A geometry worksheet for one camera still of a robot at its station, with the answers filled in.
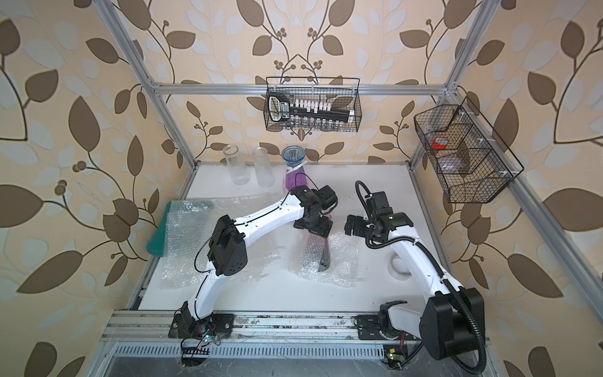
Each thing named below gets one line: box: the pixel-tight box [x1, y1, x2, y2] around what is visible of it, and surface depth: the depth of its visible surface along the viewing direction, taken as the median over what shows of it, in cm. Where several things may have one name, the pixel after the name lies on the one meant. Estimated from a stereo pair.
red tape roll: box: [432, 136, 449, 151], surface depth 83 cm
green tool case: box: [146, 200, 172, 257], surface depth 89 cm
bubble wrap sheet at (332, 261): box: [288, 231, 359, 289], surface depth 86 cm
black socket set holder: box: [266, 92, 355, 124], surface depth 84 cm
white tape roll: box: [387, 251, 413, 282], surface depth 86 cm
